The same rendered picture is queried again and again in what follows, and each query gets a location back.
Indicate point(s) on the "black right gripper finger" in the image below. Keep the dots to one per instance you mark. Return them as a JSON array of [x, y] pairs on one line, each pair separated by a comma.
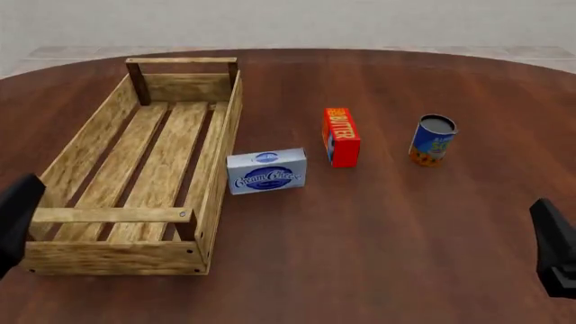
[[554, 233]]

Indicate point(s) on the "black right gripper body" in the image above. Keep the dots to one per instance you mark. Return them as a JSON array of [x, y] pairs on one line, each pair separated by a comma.
[[562, 281]]

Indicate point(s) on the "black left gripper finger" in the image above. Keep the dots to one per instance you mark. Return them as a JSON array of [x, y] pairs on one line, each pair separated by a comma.
[[15, 216]]

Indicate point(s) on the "wooden slat tray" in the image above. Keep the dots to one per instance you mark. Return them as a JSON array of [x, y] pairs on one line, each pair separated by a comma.
[[148, 148]]

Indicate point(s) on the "grey-blue cream cheese box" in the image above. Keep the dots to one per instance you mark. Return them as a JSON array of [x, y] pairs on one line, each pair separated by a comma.
[[266, 172]]

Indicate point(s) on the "blue and orange soup tin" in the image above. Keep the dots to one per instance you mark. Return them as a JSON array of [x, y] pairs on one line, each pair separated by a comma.
[[431, 141]]

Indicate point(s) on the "red butter box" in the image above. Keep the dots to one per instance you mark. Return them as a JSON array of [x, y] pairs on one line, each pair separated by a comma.
[[344, 140]]

